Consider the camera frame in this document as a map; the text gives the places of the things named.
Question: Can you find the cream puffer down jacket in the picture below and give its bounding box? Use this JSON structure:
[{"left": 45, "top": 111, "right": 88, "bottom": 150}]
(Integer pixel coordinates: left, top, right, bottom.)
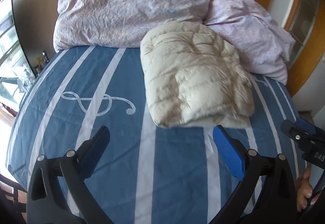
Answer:
[{"left": 140, "top": 21, "right": 255, "bottom": 129}]

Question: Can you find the person's right hand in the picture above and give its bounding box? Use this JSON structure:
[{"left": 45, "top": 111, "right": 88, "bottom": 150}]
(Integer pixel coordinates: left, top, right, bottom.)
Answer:
[{"left": 295, "top": 165, "right": 313, "bottom": 212}]

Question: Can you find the dark wooden chair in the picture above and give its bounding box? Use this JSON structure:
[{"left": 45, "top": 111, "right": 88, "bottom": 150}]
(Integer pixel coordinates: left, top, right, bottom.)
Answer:
[{"left": 1, "top": 175, "right": 27, "bottom": 223}]

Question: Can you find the blue white striped bedsheet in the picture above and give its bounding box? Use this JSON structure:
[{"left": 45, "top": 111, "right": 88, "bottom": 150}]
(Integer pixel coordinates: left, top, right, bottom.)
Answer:
[{"left": 5, "top": 45, "right": 305, "bottom": 224}]

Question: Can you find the pink floral pillow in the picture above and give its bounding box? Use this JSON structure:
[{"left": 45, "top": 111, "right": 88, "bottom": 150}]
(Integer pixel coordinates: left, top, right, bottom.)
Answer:
[{"left": 204, "top": 0, "right": 295, "bottom": 84}]

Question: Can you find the cluttered glass side table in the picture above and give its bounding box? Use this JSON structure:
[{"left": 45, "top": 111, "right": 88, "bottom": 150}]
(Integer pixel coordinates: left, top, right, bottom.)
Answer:
[{"left": 1, "top": 46, "right": 49, "bottom": 112}]

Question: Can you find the pink floral duvet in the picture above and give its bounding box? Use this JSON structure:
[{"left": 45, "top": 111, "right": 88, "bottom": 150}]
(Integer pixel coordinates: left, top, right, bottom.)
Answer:
[{"left": 53, "top": 0, "right": 211, "bottom": 51}]

